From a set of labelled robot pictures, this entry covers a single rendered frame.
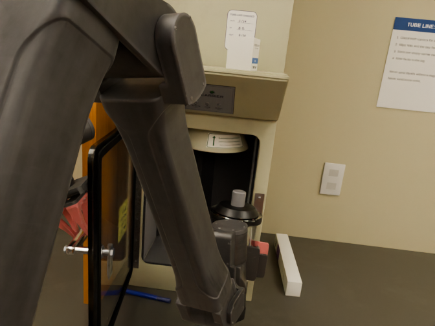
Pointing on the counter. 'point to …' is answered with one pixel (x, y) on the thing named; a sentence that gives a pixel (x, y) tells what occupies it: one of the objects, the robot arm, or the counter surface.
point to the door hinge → (137, 223)
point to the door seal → (101, 229)
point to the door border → (96, 229)
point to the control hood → (250, 91)
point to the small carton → (243, 53)
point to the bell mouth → (217, 141)
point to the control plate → (228, 95)
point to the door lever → (74, 246)
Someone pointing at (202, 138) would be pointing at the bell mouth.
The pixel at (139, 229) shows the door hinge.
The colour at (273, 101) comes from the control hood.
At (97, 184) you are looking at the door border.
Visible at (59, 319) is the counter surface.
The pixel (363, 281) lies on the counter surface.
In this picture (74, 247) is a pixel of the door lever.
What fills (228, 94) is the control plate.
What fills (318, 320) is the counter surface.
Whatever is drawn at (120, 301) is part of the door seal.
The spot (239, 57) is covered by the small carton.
